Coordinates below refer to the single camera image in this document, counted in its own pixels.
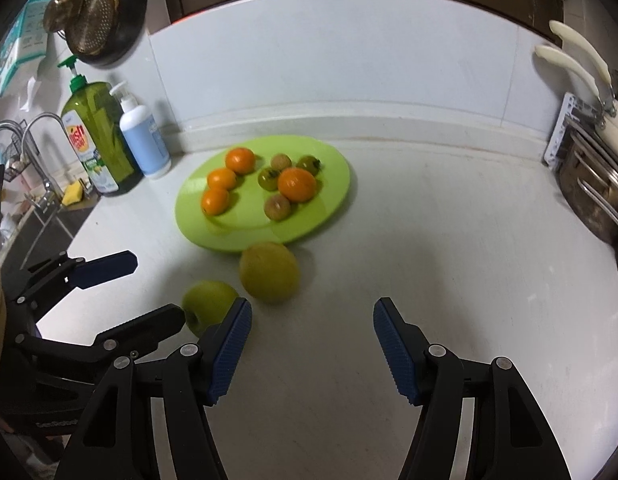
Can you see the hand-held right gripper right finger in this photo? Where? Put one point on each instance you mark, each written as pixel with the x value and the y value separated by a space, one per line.
pixel 394 355

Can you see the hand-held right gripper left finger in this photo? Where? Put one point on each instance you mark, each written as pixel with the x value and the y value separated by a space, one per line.
pixel 231 355

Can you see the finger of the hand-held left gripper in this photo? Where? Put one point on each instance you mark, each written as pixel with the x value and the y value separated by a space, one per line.
pixel 109 266
pixel 139 327

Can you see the green apple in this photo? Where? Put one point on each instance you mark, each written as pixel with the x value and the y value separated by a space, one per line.
pixel 206 302

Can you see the small oval orange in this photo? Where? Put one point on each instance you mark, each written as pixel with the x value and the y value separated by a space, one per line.
pixel 222 178
pixel 215 201

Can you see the small brown fruit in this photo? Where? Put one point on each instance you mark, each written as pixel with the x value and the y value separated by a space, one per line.
pixel 280 161
pixel 277 207

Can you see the large round orange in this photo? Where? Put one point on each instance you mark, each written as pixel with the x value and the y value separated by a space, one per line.
pixel 296 185

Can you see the green plate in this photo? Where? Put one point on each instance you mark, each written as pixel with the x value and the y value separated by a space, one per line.
pixel 334 172

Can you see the yellow sponge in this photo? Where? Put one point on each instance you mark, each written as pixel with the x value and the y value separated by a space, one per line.
pixel 73 192

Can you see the white pump bottle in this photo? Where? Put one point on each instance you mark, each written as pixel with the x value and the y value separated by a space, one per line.
pixel 144 145

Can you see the green dish soap bottle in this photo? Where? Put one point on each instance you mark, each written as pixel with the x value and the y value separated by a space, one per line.
pixel 101 130

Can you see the small mandarin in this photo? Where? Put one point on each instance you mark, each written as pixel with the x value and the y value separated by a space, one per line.
pixel 240 160

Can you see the thin chrome faucet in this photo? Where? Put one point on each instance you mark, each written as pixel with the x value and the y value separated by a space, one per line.
pixel 9 122

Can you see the metal strainer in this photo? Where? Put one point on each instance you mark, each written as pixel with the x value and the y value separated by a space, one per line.
pixel 84 20

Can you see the teal and white packet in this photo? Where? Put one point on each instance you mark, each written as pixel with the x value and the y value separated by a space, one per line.
pixel 29 25

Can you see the black hanging pan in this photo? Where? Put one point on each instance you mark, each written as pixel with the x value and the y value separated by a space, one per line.
pixel 131 10

